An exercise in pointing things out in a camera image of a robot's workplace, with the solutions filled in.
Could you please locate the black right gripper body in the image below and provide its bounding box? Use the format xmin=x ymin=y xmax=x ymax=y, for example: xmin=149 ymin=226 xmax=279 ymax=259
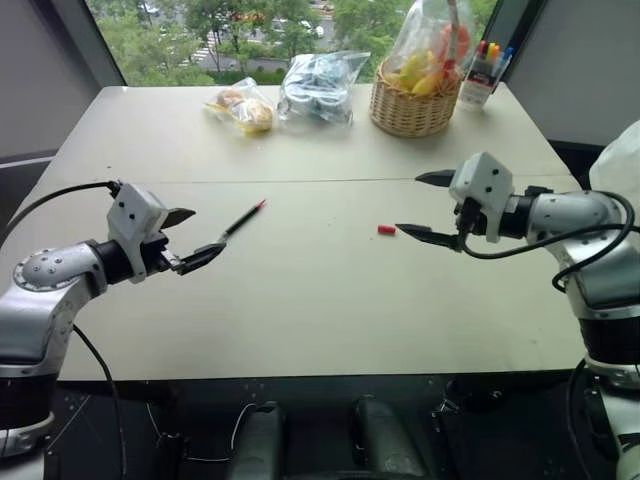
xmin=453 ymin=197 xmax=488 ymax=238

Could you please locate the woven wicker basket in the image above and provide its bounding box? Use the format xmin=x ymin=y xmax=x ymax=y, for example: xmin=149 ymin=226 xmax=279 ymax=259
xmin=369 ymin=56 xmax=464 ymax=139

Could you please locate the clear bag of blue items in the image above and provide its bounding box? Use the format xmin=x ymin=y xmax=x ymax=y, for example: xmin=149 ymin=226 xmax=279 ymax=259
xmin=276 ymin=50 xmax=372 ymax=124

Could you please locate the thin white wire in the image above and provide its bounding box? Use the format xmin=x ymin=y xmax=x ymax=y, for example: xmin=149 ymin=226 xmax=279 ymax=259
xmin=144 ymin=402 xmax=259 ymax=464

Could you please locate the clear bag of bread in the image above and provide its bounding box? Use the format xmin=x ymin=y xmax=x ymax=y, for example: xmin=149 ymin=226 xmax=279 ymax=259
xmin=202 ymin=76 xmax=277 ymax=137

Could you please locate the dark rounded robot leg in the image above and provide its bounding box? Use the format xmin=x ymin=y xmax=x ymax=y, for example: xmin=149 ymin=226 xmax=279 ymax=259
xmin=227 ymin=401 xmax=285 ymax=480
xmin=349 ymin=394 xmax=426 ymax=480

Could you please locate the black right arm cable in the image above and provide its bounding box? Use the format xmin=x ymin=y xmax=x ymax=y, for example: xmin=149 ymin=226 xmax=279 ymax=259
xmin=458 ymin=191 xmax=636 ymax=294

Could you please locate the white plastic bag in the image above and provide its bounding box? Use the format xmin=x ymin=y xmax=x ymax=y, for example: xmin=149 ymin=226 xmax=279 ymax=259
xmin=588 ymin=118 xmax=640 ymax=202

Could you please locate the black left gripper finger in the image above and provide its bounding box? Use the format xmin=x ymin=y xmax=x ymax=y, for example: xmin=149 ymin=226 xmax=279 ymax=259
xmin=175 ymin=241 xmax=228 ymax=276
xmin=162 ymin=207 xmax=197 ymax=232

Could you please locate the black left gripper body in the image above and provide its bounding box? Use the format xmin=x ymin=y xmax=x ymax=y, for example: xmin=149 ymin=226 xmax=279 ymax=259
xmin=140 ymin=229 xmax=182 ymax=275

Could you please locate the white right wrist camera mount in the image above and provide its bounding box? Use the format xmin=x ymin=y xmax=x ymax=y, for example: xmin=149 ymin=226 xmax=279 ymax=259
xmin=448 ymin=151 xmax=516 ymax=243

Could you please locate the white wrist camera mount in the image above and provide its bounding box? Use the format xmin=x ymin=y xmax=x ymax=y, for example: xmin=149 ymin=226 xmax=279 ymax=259
xmin=448 ymin=151 xmax=516 ymax=243
xmin=106 ymin=182 xmax=170 ymax=278

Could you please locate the pack of coloured markers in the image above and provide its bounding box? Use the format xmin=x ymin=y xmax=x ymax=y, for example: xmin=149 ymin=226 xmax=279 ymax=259
xmin=457 ymin=40 xmax=515 ymax=111

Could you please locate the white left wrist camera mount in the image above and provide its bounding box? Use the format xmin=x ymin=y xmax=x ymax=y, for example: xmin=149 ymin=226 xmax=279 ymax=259
xmin=106 ymin=182 xmax=170 ymax=278

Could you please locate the clear bag of toy fruit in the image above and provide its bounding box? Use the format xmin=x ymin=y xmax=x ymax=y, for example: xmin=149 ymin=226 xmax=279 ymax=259
xmin=382 ymin=0 xmax=476 ymax=96

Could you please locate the black pen with red tip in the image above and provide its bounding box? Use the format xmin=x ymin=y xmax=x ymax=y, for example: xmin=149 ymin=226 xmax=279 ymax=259
xmin=218 ymin=199 xmax=267 ymax=242

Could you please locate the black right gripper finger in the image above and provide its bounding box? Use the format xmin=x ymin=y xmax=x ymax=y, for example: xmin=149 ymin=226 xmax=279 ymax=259
xmin=414 ymin=168 xmax=454 ymax=190
xmin=394 ymin=223 xmax=464 ymax=254

